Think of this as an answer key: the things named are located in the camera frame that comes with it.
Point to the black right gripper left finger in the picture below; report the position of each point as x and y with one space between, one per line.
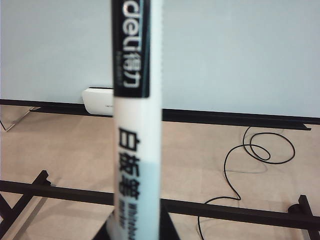
103 231

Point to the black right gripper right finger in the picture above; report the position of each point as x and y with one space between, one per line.
168 225

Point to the white whiteboard marker pen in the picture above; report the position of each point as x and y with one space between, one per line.
136 125

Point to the black metal whiteboard stand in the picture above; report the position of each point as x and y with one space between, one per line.
225 212

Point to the white whiteboard eraser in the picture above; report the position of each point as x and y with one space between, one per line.
97 102

